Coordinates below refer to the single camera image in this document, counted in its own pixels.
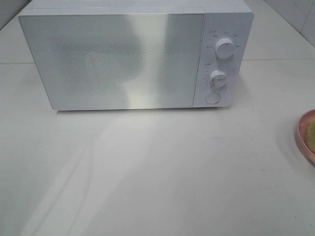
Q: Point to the pink plate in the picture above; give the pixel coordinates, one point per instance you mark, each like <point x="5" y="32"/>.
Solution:
<point x="300" y="135"/>

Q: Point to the white timer knob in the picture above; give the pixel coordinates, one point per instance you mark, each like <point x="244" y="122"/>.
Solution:
<point x="218" y="78"/>

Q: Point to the sandwich with white bread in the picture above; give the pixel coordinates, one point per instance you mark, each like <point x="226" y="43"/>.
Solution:
<point x="310" y="136"/>

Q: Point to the white microwave door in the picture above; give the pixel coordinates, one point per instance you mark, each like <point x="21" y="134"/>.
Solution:
<point x="97" y="62"/>

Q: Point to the round door release button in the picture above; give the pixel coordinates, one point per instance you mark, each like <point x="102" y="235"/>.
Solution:
<point x="212" y="98"/>

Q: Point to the white microwave oven body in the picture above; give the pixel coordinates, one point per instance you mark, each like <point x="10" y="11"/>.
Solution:
<point x="231" y="18"/>

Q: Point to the upper white power knob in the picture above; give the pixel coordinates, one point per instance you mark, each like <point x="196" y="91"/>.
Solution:
<point x="224" y="47"/>

